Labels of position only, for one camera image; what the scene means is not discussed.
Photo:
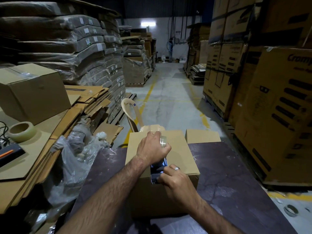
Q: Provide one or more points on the wooden pallet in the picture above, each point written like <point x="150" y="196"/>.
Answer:
<point x="123" y="108"/>

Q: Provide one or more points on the brown cardboard box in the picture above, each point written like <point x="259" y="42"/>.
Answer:
<point x="180" y="155"/>

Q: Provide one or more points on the person's right hand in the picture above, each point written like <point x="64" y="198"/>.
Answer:
<point x="181" y="186"/>

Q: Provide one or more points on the person's left forearm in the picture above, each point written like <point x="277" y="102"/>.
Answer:
<point x="104" y="194"/>

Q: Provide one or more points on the white pedestal fan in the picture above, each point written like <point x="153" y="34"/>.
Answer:
<point x="163" y="58"/>

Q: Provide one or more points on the stack of plastic-wrapped cardboard bundles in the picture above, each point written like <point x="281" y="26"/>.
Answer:
<point x="61" y="41"/>

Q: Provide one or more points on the stack of loose flattened cartons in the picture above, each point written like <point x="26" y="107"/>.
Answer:
<point x="196" y="58"/>

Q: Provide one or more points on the person's right thumb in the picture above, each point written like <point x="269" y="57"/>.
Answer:
<point x="162" y="179"/>

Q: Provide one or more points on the large clear tape roll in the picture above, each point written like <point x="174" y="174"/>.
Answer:
<point x="23" y="132"/>

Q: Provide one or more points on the pile of flat cardboard sheets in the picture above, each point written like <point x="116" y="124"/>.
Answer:
<point x="36" y="153"/>

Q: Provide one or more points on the stack of wrapped bundles on pallet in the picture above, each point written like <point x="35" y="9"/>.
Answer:
<point x="135" y="58"/>

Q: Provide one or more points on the person's left fingers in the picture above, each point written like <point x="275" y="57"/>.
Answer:
<point x="164" y="149"/>

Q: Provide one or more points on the beige plastic chair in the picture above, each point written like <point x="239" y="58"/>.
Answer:
<point x="132" y="112"/>

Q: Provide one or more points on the crumpled clear plastic wrap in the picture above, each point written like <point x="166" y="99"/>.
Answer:
<point x="73" y="153"/>

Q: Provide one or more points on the empty tape roll core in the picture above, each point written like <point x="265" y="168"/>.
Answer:
<point x="291" y="210"/>

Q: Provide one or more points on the stack of large printed cartons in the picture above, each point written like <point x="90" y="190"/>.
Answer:
<point x="268" y="82"/>

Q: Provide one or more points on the dark blue packed item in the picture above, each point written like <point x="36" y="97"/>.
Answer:
<point x="158" y="168"/>

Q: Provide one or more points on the large taped cardboard box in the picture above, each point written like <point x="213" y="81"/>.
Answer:
<point x="31" y="95"/>

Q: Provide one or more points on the small clear tape roll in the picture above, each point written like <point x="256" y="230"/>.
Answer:
<point x="163" y="141"/>

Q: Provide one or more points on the black device with orange stripe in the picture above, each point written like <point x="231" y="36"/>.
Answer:
<point x="9" y="153"/>

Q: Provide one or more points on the person's left hand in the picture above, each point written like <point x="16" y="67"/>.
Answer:
<point x="150" y="146"/>

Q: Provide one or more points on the white wall light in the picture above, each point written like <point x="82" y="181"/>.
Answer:
<point x="148" y="23"/>

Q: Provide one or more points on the person's right forearm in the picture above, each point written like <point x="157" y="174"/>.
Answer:
<point x="217" y="220"/>

